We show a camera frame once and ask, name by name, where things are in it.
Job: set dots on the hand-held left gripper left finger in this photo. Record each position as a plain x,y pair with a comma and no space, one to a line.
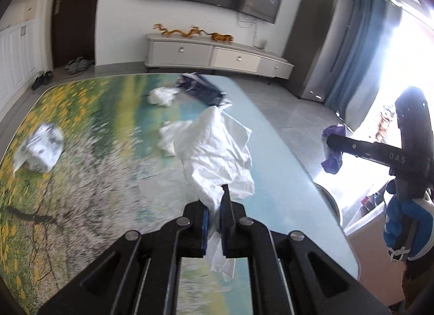
204,230

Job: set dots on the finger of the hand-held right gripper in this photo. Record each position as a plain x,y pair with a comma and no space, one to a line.
359,149

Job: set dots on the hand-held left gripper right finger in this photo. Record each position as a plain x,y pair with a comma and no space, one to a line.
224,227

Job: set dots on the purple glove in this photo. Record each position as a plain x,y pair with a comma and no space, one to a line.
334,162

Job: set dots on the thin white plastic bag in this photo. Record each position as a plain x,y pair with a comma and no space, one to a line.
213,152

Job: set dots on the beige trash bin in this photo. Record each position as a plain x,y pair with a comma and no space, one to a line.
369,250

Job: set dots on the person's right hand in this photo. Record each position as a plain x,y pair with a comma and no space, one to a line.
396,220

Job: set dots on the orange plush toy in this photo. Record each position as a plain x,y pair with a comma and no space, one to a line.
386,123

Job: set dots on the blue curtain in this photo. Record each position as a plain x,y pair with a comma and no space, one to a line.
359,57

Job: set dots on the tall grey air conditioner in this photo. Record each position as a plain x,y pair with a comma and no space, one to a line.
308,44

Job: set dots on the small white crumpled wrapper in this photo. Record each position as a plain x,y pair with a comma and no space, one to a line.
162,96

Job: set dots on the grey television cabinet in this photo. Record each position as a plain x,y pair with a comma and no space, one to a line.
203,55

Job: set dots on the golden tiger figurine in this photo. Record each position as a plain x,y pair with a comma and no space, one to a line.
221,37

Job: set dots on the crumpled white printed bag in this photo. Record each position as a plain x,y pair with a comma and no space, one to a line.
40,147

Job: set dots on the golden dragon figurine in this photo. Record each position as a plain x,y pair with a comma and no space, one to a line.
166,29
193,32

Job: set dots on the grey slipper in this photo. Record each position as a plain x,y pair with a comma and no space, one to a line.
73,62
83,66

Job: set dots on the dark brown door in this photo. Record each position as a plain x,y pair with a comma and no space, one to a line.
74,23

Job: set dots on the white wall cabinets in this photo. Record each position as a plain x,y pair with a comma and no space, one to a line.
17,50

